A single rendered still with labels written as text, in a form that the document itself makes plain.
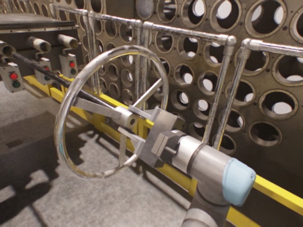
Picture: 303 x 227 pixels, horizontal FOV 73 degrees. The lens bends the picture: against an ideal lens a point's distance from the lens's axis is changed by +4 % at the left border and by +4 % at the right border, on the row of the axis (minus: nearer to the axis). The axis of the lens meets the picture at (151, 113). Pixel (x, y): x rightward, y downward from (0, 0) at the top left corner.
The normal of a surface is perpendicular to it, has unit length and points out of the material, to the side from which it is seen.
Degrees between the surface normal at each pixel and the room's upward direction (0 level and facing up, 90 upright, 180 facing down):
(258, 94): 90
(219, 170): 40
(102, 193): 0
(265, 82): 90
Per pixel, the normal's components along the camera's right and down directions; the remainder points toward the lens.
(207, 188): -0.72, 0.33
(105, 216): 0.05, -0.85
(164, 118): -0.51, -0.22
